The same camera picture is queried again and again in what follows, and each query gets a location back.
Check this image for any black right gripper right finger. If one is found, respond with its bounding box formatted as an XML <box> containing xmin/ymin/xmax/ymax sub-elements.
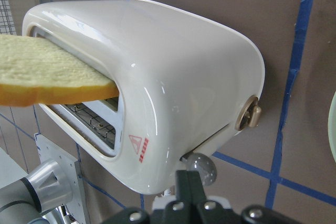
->
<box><xmin>188</xmin><ymin>172</ymin><xmax>241</xmax><ymax>223</ymax></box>

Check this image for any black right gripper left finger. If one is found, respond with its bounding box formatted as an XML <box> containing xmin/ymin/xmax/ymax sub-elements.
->
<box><xmin>150</xmin><ymin>170</ymin><xmax>196</xmax><ymax>223</ymax></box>

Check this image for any white two-slot toaster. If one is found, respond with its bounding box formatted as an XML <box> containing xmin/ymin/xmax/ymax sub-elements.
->
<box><xmin>22</xmin><ymin>0</ymin><xmax>265</xmax><ymax>194</ymax></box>

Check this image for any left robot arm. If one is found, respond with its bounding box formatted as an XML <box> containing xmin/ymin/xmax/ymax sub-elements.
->
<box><xmin>1</xmin><ymin>159</ymin><xmax>73</xmax><ymax>223</ymax></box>

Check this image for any pale green round plate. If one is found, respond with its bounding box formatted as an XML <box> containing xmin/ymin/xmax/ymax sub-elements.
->
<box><xmin>328</xmin><ymin>93</ymin><xmax>336</xmax><ymax>161</ymax></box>

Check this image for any slice of toast bread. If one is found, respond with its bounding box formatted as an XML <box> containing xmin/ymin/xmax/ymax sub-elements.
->
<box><xmin>1</xmin><ymin>34</ymin><xmax>119</xmax><ymax>106</ymax></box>

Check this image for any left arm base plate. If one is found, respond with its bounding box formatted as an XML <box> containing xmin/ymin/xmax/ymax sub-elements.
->
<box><xmin>29</xmin><ymin>134</ymin><xmax>90</xmax><ymax>223</ymax></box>

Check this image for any wire basket with wooden insert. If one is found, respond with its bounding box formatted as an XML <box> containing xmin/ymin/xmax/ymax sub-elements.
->
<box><xmin>0</xmin><ymin>0</ymin><xmax>16</xmax><ymax>35</ymax></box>

